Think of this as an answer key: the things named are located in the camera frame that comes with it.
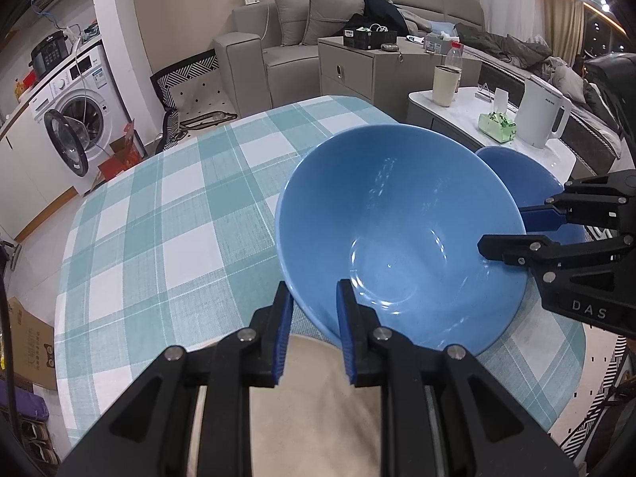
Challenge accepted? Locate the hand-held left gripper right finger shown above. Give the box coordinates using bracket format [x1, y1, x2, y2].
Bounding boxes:
[336, 279, 580, 477]

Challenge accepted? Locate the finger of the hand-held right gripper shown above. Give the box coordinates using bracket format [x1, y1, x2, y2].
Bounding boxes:
[477, 233, 632, 284]
[519, 169, 636, 233]

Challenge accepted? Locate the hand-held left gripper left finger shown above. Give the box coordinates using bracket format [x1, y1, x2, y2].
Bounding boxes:
[57, 281, 295, 477]

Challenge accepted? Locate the blue ceramic bowl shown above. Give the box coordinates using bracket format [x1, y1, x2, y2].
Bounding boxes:
[474, 146, 588, 246]
[274, 124, 528, 356]

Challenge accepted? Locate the green tissue pack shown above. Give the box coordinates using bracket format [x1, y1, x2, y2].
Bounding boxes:
[477, 111, 518, 144]

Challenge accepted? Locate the white electric kettle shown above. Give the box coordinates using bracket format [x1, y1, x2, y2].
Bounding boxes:
[516, 74, 573, 149]

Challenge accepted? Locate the small white card stand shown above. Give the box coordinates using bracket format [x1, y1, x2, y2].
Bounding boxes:
[489, 87, 512, 114]

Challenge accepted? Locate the white marble top side table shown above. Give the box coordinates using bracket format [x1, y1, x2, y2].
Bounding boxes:
[406, 87, 577, 184]

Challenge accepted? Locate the teal checked tablecloth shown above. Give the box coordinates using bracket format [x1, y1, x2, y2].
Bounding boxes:
[54, 94, 587, 450]

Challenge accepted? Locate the beige tumbler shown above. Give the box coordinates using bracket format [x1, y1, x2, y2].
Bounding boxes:
[432, 64, 462, 107]

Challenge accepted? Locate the dark grey blanket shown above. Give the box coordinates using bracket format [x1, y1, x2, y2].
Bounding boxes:
[454, 22, 622, 125]

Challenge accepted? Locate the red capped plastic bottle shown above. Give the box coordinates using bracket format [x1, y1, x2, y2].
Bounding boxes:
[444, 41, 465, 93]

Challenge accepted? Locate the beige curtain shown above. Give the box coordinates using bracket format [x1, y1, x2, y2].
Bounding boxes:
[539, 0, 587, 60]

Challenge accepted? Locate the white tissue box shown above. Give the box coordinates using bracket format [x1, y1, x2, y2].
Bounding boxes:
[422, 31, 460, 55]

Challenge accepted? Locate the grey storage cabinet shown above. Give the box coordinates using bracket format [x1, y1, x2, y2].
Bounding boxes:
[317, 35, 483, 125]

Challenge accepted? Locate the red cardboard box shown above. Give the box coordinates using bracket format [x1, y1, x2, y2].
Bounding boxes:
[97, 119, 147, 184]

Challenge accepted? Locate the black box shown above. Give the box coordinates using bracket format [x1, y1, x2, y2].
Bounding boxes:
[343, 27, 398, 50]

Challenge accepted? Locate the plain brown cardboard box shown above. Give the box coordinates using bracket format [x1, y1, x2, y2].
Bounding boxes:
[5, 295, 60, 393]

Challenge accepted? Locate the dark jacket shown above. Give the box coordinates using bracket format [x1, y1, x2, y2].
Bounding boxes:
[348, 0, 423, 41]

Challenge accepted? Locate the purple bag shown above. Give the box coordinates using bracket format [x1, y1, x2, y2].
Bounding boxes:
[0, 375, 50, 423]

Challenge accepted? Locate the grey sofa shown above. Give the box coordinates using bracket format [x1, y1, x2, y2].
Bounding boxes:
[213, 0, 624, 160]

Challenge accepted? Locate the grey sofa cushion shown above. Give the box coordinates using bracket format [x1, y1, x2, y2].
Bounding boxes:
[271, 0, 311, 48]
[303, 0, 371, 45]

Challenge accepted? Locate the white base cabinet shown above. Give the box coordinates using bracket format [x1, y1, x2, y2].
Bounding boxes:
[0, 104, 75, 239]

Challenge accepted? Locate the white washing machine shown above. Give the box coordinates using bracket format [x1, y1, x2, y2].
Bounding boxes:
[27, 42, 145, 197]

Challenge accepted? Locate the black pressure cooker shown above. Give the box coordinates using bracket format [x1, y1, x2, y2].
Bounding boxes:
[30, 30, 70, 80]

